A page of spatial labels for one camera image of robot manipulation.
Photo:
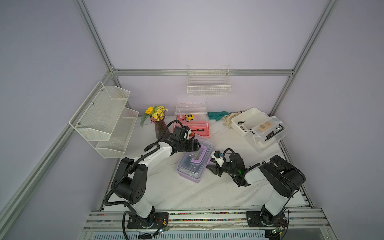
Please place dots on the glass vase with yellow flowers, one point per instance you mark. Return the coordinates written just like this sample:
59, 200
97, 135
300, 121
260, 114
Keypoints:
156, 115

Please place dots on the white mesh two-tier shelf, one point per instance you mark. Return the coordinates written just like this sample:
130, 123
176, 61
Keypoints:
105, 121

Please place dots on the white toolbox with clear lid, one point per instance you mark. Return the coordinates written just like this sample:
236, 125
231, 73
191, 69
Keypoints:
253, 125

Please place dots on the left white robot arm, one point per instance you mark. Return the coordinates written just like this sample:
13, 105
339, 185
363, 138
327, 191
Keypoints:
130, 182

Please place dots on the purple toolbox with clear lid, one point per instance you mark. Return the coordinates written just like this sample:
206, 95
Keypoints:
193, 164

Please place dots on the green work glove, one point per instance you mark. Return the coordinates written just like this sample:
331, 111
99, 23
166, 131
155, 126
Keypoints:
217, 115

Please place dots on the white wire wall basket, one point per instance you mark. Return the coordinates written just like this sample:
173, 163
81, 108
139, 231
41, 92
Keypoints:
208, 81

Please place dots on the yellow tape measure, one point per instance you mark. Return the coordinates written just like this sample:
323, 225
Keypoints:
189, 117

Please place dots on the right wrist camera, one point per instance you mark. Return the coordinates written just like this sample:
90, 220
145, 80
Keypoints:
217, 156

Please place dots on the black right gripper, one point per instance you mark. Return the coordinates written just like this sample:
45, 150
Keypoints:
214, 169

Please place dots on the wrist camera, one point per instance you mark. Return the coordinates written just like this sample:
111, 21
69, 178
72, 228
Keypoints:
217, 156
181, 133

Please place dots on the beige work glove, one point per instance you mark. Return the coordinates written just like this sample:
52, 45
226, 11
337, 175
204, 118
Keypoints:
228, 119

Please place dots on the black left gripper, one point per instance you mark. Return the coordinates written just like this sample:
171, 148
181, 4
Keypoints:
191, 148

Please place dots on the black hex key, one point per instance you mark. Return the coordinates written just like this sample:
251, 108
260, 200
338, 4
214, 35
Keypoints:
278, 129

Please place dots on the pink toolbox with clear lid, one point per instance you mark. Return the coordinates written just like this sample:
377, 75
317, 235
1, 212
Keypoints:
199, 110

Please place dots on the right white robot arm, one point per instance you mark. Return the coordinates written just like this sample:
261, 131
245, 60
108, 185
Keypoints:
284, 178

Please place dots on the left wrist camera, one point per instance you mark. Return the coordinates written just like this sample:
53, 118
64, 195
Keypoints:
181, 133

